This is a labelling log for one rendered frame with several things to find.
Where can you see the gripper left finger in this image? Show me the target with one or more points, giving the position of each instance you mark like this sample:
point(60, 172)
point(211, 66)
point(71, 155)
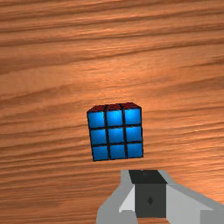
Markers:
point(128, 201)

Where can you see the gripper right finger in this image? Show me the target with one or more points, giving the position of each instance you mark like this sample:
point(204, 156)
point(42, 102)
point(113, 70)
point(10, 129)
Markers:
point(180, 204)

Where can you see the many-coloured puzzle cube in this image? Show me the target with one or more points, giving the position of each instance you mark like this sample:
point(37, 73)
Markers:
point(115, 135)

